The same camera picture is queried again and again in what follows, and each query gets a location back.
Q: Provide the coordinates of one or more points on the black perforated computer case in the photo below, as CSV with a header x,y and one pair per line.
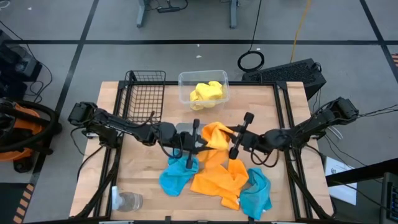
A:
x,y
289,73

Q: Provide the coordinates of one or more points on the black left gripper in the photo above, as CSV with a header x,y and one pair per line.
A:
x,y
189,140

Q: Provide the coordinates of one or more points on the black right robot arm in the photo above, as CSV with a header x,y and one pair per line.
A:
x,y
311,124

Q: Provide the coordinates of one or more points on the blue microfiber towel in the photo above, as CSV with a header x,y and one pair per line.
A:
x,y
174,180
256,196

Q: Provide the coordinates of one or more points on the black power strip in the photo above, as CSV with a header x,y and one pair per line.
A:
x,y
168,9

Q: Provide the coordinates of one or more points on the black beam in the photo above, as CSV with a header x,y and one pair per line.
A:
x,y
367,171

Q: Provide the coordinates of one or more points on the black equipment stack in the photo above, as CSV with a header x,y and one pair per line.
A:
x,y
18,65

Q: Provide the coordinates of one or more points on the grey control device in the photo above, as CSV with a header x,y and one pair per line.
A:
x,y
390,199

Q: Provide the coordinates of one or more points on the clear plastic bin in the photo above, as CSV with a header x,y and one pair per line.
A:
x,y
186,77

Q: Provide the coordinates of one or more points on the orange microfiber towel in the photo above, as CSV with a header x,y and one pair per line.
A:
x,y
214,137
217,186

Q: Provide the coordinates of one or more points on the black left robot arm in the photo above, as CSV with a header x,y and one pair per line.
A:
x,y
124,126

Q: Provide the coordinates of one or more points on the grey desk leg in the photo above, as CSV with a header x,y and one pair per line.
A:
x,y
234,15
141,15

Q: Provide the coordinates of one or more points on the large yellow microfiber towel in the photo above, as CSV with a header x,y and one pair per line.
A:
x,y
213,91

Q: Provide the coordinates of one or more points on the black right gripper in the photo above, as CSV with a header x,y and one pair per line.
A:
x,y
250,140

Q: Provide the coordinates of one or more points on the white paper sheet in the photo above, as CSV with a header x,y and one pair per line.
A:
x,y
342,193

